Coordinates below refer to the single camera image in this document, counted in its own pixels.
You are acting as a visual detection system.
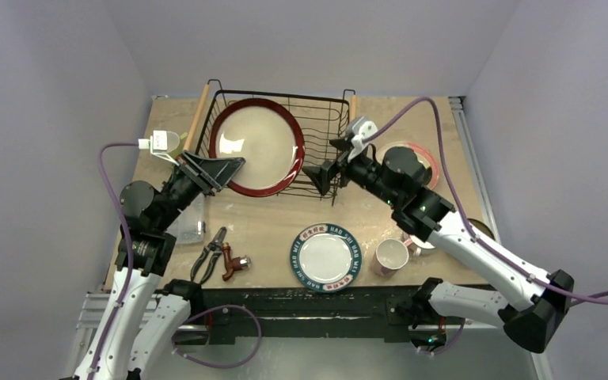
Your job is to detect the red rimmed plate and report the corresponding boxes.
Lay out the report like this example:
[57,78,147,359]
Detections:
[208,98,306,198]

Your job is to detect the black pliers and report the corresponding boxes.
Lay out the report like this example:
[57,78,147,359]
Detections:
[190,226,227,285]

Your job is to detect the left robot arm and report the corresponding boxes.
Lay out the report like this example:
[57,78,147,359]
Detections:
[71,151,245,379]

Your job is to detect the clear plastic screw box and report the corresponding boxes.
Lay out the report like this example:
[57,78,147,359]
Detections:
[167,195,206,245]

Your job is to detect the white enamel mug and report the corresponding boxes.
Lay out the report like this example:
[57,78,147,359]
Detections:
[404,235,435,257]

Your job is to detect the light pink mug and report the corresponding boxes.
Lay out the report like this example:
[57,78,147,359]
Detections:
[370,238,409,277]

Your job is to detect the dark ceramic bowl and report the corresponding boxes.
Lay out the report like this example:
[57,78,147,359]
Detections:
[467,218,496,241]

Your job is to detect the purple cable loop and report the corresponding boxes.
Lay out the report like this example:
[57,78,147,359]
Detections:
[171,305,263,370]

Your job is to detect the black base frame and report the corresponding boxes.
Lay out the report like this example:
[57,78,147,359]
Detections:
[75,285,504,348]

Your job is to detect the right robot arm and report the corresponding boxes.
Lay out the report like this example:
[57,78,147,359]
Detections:
[302,139,575,353]

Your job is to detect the pink rimmed large plate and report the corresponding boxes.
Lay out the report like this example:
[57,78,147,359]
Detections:
[376,141,439,190]

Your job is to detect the green mug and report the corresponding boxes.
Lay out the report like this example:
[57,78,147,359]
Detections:
[171,132,188,158]

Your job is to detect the black wire dish rack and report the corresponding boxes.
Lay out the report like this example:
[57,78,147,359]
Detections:
[192,87,355,202]

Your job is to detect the brown handled tool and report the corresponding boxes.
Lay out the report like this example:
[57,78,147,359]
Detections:
[222,242,252,282]

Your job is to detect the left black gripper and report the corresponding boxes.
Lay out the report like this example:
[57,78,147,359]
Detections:
[153,150,243,231]

